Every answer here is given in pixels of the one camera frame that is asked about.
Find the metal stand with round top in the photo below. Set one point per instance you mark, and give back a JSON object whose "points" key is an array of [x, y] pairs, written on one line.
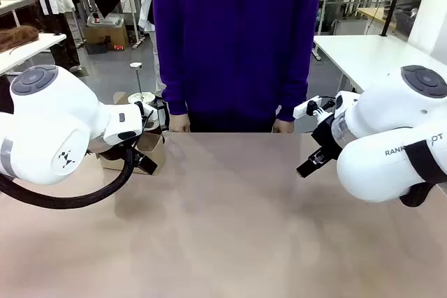
{"points": [[137, 74]]}

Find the white lidded paper cup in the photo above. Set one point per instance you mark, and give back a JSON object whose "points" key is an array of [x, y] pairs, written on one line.
{"points": [[141, 97]]}

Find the person in purple sweater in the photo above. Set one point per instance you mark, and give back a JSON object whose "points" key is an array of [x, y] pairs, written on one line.
{"points": [[237, 39]]}

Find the light wooden table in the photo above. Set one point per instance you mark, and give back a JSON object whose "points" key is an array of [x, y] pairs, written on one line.
{"points": [[372, 12]]}

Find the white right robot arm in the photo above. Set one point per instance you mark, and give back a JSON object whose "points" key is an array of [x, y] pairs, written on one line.
{"points": [[384, 127]]}

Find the person in white coat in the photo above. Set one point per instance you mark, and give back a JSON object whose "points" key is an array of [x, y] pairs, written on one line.
{"points": [[56, 5]]}

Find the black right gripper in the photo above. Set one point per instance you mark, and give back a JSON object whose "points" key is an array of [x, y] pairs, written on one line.
{"points": [[326, 134]]}

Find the brown furry bundle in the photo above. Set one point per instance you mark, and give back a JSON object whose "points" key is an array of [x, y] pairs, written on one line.
{"points": [[17, 37]]}

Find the person's right hand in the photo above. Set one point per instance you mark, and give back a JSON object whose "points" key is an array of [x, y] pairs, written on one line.
{"points": [[180, 124]]}

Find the person's left hand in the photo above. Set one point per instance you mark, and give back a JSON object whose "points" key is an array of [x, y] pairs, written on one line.
{"points": [[283, 126]]}

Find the white side table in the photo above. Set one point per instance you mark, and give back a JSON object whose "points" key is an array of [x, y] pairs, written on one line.
{"points": [[31, 50]]}

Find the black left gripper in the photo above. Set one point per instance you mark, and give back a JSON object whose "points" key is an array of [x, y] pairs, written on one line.
{"points": [[117, 152]]}

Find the grey plastic bin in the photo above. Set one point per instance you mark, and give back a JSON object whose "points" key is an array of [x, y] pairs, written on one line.
{"points": [[104, 20]]}

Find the brown cardboard cup carrier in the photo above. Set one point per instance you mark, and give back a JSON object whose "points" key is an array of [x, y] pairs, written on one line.
{"points": [[150, 148]]}

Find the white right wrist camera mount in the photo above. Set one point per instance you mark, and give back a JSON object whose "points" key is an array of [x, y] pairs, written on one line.
{"points": [[307, 107]]}

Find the large white table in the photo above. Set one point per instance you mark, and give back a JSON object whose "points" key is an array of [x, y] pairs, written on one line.
{"points": [[370, 55]]}

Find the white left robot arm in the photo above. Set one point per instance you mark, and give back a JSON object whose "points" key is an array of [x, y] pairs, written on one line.
{"points": [[45, 120]]}

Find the brown cardboard box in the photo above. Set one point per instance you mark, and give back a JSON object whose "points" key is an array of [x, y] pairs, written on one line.
{"points": [[106, 36]]}

